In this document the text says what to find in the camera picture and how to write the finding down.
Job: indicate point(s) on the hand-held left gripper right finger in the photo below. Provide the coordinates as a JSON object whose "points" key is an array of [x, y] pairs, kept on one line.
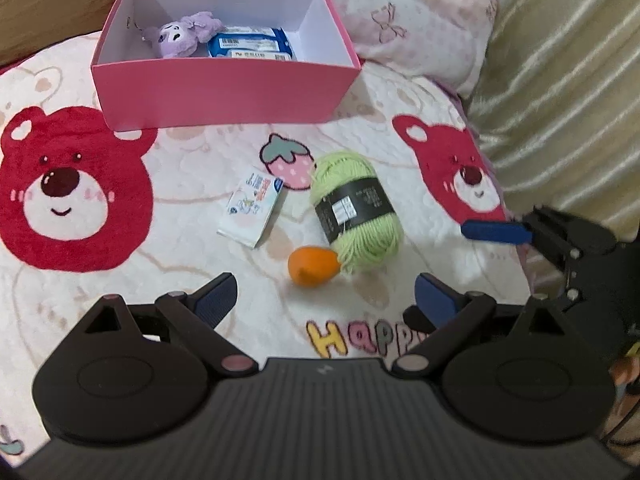
{"points": [[440, 300]]}

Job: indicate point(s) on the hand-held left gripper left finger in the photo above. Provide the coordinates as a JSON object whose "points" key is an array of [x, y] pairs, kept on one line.
{"points": [[215, 300]]}

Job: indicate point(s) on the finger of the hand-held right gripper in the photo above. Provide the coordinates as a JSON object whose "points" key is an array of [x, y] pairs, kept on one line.
{"points": [[412, 317], [495, 231]]}

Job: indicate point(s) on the white pocket tissue packet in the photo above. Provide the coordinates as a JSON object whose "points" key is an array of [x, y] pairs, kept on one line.
{"points": [[250, 205]]}

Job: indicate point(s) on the orange egg-shaped sponge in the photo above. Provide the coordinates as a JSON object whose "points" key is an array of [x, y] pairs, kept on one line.
{"points": [[310, 265]]}

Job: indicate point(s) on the green yarn ball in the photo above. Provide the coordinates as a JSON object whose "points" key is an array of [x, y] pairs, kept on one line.
{"points": [[345, 170]]}

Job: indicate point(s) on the pink cardboard box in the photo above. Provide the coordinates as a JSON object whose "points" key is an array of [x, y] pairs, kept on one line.
{"points": [[225, 95]]}

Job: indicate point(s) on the purple plush toy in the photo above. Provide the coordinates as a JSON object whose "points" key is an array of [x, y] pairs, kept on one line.
{"points": [[175, 40]]}

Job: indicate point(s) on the person's right hand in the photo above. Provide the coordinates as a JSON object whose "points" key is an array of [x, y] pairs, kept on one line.
{"points": [[624, 371]]}

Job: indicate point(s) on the red bear printed blanket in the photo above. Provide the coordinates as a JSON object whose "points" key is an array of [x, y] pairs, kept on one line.
{"points": [[200, 270]]}

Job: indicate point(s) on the gold striped quilt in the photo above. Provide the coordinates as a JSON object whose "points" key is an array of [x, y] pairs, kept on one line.
{"points": [[560, 110]]}

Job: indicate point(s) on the pink checked pillow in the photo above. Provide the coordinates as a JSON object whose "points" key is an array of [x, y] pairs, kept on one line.
{"points": [[415, 20]]}

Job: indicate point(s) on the brown pillow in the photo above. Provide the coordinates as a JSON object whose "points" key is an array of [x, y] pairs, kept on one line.
{"points": [[50, 5]]}

